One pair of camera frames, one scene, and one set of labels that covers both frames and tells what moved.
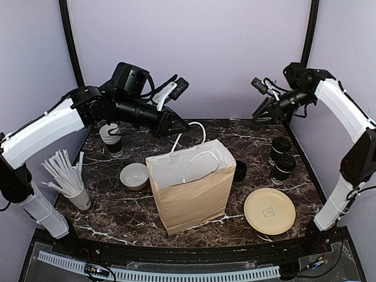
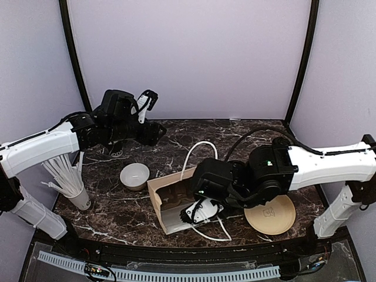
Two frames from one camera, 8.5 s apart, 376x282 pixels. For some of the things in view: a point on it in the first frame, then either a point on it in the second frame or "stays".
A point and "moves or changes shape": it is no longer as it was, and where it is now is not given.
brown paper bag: x=192 y=184 moves or changes shape
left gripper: x=163 y=127 → x=150 y=137
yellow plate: x=269 y=211 stays
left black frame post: x=69 y=37 stays
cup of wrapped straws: x=69 y=178 stays
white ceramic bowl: x=134 y=176 stays
